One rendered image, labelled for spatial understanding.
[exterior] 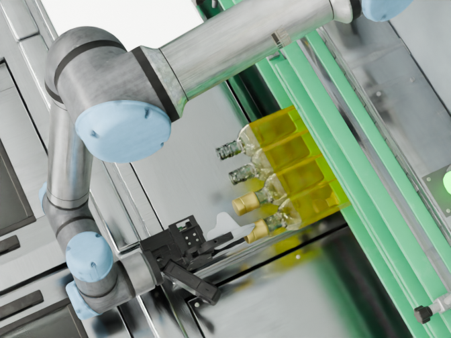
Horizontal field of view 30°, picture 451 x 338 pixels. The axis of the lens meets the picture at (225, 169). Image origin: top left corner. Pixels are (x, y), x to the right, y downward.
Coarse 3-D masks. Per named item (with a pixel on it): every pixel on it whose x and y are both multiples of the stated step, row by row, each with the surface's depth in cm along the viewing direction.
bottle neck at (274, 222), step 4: (272, 216) 161; (276, 216) 161; (280, 216) 161; (264, 220) 161; (268, 220) 161; (272, 220) 161; (276, 220) 161; (280, 220) 161; (268, 224) 160; (272, 224) 160; (276, 224) 161; (280, 224) 161; (268, 228) 160; (272, 228) 161; (276, 228) 161
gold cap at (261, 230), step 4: (260, 220) 160; (256, 224) 160; (260, 224) 160; (264, 224) 160; (256, 228) 159; (260, 228) 159; (264, 228) 160; (252, 232) 159; (256, 232) 159; (260, 232) 159; (264, 232) 160; (268, 232) 160; (248, 236) 159; (252, 236) 159; (256, 236) 159; (260, 236) 160; (264, 236) 161; (248, 240) 159; (252, 240) 159; (256, 240) 160
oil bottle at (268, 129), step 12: (288, 108) 168; (264, 120) 167; (276, 120) 167; (288, 120) 167; (300, 120) 168; (240, 132) 166; (252, 132) 166; (264, 132) 166; (276, 132) 166; (288, 132) 167; (252, 144) 165; (264, 144) 165
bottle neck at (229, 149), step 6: (228, 144) 166; (234, 144) 166; (240, 144) 166; (216, 150) 167; (222, 150) 165; (228, 150) 166; (234, 150) 166; (240, 150) 166; (222, 156) 165; (228, 156) 166
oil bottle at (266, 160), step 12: (300, 132) 167; (276, 144) 165; (288, 144) 165; (300, 144) 166; (312, 144) 166; (252, 156) 165; (264, 156) 164; (276, 156) 164; (288, 156) 164; (300, 156) 165; (264, 168) 163; (276, 168) 163; (264, 180) 167
